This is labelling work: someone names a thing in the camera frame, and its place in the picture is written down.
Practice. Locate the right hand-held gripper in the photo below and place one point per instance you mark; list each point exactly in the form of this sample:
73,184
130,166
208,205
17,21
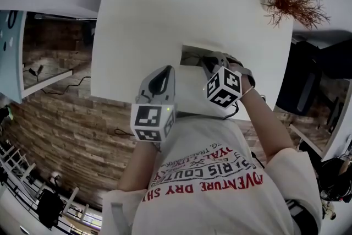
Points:
224,86

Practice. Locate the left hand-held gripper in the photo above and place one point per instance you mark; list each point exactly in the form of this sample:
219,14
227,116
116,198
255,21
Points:
145,118

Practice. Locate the person's left forearm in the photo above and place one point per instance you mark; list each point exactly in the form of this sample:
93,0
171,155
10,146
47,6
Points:
134,168

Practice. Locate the person's right forearm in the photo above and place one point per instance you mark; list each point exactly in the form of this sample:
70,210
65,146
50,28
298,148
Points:
264,123

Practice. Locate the person's right hand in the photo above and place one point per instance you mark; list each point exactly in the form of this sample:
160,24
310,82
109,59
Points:
236,66

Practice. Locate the white desk with round grommet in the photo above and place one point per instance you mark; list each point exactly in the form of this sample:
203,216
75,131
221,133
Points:
178,8

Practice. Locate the black office chair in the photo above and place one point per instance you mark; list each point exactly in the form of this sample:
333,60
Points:
302,82

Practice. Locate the person's white printed shirt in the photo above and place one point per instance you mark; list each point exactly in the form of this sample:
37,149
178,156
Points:
206,201

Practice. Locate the pale blue desk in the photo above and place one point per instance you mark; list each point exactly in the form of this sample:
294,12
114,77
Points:
11,57

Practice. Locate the white metal rack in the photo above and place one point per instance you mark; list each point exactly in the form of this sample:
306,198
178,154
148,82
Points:
26,170

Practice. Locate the black device on stand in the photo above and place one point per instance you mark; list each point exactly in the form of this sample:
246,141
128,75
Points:
49,209

